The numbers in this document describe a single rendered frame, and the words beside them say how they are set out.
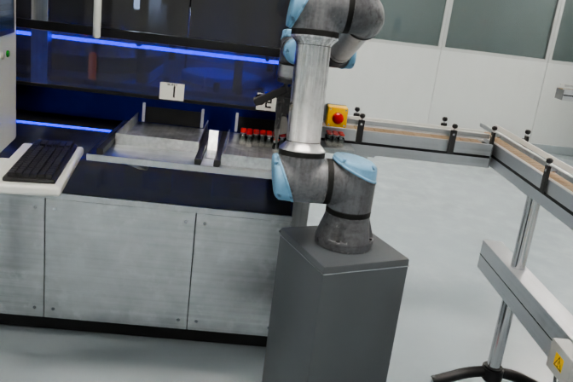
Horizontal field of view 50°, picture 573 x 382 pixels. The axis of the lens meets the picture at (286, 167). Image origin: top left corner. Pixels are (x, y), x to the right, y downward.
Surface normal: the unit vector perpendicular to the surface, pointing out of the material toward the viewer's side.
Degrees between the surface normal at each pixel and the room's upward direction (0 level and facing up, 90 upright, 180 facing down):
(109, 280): 90
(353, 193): 92
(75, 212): 90
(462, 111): 90
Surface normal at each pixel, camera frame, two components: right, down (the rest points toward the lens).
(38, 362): 0.12, -0.95
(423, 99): 0.04, 0.28
